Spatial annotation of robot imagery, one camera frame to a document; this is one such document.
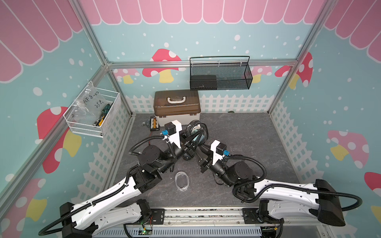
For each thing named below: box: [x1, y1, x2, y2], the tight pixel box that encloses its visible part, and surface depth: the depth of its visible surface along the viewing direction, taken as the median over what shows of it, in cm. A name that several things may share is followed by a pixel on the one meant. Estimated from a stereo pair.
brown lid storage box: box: [153, 89, 201, 127], surface depth 103 cm
